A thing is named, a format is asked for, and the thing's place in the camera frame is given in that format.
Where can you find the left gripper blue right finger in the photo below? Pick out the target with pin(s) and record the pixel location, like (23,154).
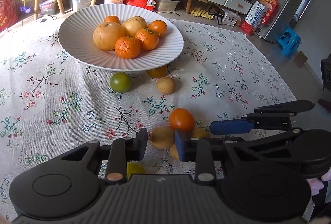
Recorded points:
(197,150)

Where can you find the right gloved hand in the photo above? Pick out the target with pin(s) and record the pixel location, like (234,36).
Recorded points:
(318,184)

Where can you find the mandarin orange with stem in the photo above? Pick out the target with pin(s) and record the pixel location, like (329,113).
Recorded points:
(148,38)

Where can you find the mandarin orange front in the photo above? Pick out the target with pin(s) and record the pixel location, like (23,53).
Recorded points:
(127,48)

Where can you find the blue plastic stool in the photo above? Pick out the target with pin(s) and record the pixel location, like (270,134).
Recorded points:
(289,40)

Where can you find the orange tomato under plate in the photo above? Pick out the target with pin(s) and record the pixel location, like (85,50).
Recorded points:
(157,72)

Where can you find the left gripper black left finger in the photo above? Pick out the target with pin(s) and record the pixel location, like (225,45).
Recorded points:
(122,151)

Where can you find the floral tablecloth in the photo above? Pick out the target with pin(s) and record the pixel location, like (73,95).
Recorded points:
(50,103)

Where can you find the white ribbed plate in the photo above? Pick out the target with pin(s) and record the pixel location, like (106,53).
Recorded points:
(76,31)

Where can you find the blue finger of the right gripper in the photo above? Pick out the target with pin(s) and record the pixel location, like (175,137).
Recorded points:
(250,122)

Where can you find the yellow fruit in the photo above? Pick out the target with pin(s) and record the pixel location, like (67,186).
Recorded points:
(185,144)

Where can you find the red gift bag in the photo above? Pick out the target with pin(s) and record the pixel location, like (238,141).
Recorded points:
(8,13)

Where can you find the yellow egg tray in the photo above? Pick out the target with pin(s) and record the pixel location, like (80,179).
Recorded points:
(201,12)

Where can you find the large yellow pear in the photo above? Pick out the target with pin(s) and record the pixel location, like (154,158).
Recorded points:
(106,35)

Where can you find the clear bin blue lid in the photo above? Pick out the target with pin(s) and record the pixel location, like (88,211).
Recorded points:
(79,4)

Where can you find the red storage box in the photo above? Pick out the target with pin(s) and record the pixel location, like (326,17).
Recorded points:
(146,4)

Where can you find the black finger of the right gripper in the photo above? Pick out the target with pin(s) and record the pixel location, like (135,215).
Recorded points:
(286,109)

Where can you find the brown longan fruit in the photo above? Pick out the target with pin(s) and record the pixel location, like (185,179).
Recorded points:
(166,85)

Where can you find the small orange tomato back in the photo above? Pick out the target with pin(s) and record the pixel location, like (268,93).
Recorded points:
(111,19)

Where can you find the brown longan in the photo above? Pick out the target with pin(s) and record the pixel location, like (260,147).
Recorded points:
(162,137)

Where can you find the green tomato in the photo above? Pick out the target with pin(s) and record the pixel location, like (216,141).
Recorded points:
(120,82)

